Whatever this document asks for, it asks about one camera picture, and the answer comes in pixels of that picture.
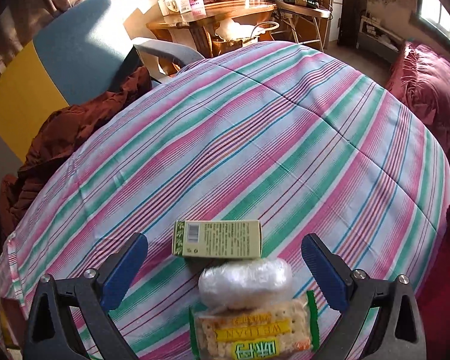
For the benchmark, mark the white cabinet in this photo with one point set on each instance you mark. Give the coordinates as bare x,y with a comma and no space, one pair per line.
341,11

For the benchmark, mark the green cardboard box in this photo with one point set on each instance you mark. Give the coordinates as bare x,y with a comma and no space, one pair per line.
217,238

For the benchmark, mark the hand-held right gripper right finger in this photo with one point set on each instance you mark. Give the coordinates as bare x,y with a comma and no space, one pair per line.
324,273

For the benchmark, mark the maroon quilt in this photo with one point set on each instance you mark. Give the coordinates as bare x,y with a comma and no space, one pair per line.
435,82

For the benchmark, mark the red cloth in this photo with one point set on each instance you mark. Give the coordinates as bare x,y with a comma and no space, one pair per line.
446,270

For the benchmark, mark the striped blanket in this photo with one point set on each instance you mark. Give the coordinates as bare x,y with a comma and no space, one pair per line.
247,138

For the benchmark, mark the round wooden table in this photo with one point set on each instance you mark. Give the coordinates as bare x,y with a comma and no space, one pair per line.
225,9

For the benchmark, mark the grey yellow blue sofa chair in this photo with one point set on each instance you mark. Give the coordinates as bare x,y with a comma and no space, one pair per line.
71,52

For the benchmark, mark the barred window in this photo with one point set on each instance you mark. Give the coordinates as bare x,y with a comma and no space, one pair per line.
442,15

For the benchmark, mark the brown quilted jacket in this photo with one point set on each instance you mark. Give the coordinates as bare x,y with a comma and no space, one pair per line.
78,127

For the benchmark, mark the pink and white box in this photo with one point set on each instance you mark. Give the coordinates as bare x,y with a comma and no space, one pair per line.
195,2

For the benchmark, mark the plastic-wrapped white bun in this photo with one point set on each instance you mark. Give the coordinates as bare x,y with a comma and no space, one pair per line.
243,281

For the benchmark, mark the metal folding table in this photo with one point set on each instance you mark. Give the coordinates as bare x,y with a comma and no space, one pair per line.
303,10

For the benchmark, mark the beige patterned curtain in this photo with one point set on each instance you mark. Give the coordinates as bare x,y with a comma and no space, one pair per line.
30,0

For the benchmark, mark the grey low shelf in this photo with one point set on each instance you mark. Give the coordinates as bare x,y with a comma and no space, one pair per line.
378,41

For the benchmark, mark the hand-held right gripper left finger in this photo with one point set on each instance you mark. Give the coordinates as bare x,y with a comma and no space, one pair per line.
123,270

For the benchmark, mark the cracker packet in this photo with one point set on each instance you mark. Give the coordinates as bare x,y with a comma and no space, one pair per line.
247,333

